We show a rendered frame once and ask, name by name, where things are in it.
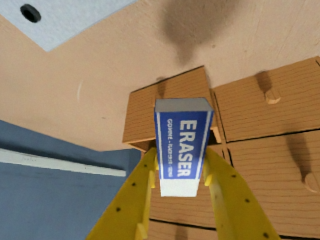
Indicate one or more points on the brown chest of drawers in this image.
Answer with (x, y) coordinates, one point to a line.
(207, 231)

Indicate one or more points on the blue and white eraser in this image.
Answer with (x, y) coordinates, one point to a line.
(182, 128)

